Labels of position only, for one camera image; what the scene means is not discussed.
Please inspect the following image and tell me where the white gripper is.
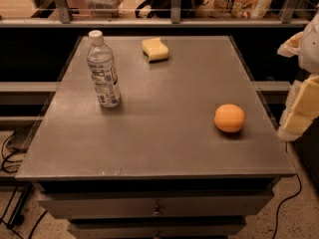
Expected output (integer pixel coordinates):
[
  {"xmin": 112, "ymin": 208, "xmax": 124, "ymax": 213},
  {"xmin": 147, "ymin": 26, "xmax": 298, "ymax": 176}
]
[{"xmin": 277, "ymin": 14, "xmax": 319, "ymax": 141}]

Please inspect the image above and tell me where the clear plastic water bottle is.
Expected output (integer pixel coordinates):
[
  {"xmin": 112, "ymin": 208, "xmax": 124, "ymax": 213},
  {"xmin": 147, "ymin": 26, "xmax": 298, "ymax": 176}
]
[{"xmin": 87, "ymin": 30, "xmax": 121, "ymax": 108}]

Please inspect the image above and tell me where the orange ball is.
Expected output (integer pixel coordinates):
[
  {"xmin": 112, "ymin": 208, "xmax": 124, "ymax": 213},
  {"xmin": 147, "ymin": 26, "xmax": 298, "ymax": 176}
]
[{"xmin": 214, "ymin": 104, "xmax": 245, "ymax": 132}]

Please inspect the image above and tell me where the printed snack bag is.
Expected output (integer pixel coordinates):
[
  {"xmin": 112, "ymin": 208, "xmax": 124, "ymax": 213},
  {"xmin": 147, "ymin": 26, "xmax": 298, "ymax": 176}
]
[{"xmin": 210, "ymin": 0, "xmax": 272, "ymax": 19}]

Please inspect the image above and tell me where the yellow sponge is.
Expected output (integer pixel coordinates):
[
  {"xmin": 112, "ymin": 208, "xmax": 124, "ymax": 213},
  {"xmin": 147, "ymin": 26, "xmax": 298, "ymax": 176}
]
[{"xmin": 142, "ymin": 38, "xmax": 168, "ymax": 62}]

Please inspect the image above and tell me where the black bag on shelf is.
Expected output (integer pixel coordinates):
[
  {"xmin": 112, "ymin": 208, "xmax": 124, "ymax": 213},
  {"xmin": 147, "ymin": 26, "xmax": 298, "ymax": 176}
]
[{"xmin": 135, "ymin": 0, "xmax": 207, "ymax": 18}]

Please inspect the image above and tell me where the grey drawer cabinet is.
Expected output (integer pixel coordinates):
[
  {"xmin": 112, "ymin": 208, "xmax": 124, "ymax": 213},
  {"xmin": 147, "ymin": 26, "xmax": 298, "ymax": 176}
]
[{"xmin": 17, "ymin": 36, "xmax": 295, "ymax": 225}]

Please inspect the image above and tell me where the upper grey drawer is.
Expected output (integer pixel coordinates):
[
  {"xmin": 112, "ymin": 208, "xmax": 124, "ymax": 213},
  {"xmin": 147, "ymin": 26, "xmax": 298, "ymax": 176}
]
[{"xmin": 38, "ymin": 190, "xmax": 273, "ymax": 219}]

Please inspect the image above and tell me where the grey drawer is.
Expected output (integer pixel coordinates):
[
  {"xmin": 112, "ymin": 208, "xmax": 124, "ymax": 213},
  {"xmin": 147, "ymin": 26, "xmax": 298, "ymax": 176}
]
[
  {"xmin": 68, "ymin": 221, "xmax": 245, "ymax": 239},
  {"xmin": 38, "ymin": 190, "xmax": 273, "ymax": 219}
]

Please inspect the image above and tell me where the metal railing shelf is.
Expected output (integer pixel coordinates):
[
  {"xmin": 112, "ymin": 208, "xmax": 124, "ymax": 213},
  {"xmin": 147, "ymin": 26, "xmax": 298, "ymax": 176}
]
[{"xmin": 0, "ymin": 0, "xmax": 319, "ymax": 28}]

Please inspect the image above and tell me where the lower grey drawer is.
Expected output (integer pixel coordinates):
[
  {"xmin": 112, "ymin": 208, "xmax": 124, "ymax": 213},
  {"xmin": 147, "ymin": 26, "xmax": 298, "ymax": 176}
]
[{"xmin": 68, "ymin": 221, "xmax": 245, "ymax": 239}]

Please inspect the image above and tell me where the black cable right floor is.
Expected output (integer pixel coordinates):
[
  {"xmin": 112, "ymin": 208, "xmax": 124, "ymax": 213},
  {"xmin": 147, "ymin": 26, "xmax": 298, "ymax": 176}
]
[{"xmin": 271, "ymin": 141, "xmax": 303, "ymax": 239}]

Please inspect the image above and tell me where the black cables left floor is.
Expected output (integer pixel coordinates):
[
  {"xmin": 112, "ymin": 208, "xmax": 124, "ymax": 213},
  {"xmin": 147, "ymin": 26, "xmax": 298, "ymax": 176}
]
[{"xmin": 0, "ymin": 122, "xmax": 49, "ymax": 239}]

